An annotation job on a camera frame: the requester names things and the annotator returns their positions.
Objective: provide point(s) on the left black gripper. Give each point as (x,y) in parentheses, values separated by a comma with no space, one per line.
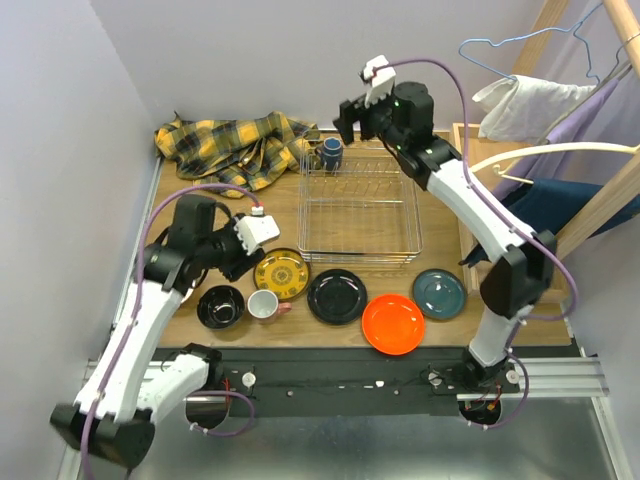
(237,270)

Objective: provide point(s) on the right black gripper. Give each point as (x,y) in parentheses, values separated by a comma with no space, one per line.
(356,110)

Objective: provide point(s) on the blue mug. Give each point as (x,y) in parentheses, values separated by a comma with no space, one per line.
(329,154)

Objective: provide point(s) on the pink white mug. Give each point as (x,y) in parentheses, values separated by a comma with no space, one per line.
(265,306)

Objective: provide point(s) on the wire metal dish rack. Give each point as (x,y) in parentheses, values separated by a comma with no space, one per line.
(366,212)

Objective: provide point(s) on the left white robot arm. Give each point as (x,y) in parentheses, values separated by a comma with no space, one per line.
(115,414)

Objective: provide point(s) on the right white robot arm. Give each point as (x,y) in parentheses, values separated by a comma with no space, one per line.
(521,270)

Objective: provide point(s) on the white small plate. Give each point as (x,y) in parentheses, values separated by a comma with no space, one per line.
(187,296)

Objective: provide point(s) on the yellow patterned plate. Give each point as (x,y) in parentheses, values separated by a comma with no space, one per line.
(284,272)

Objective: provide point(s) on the yellow plaid shirt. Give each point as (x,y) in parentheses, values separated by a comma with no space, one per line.
(251,154)

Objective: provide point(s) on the white cloth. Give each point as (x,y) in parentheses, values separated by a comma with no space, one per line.
(521,108)

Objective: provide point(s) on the purple garment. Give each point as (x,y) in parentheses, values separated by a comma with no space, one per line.
(572,128)

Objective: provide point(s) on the orange plate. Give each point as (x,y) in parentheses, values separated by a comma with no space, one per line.
(393,324)

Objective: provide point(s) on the teal blue plate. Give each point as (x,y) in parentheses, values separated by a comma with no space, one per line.
(439,294)

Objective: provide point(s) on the navy blue garment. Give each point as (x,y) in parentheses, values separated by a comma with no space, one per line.
(549,204)

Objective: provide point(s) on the left white camera module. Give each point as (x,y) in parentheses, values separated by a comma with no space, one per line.
(255,229)

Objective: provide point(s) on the white camera module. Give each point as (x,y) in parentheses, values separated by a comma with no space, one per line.
(255,229)
(379,77)

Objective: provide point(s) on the right white camera module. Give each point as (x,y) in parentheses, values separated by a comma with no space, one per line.
(379,77)

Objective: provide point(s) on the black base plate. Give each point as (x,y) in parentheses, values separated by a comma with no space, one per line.
(355,381)

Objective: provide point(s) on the blue wire hanger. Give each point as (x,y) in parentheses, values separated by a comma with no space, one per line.
(535,43)

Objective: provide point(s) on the wooden clothes rack frame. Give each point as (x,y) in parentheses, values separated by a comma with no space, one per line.
(614,195)

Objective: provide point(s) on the aluminium rail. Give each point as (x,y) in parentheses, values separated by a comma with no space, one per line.
(568,377)

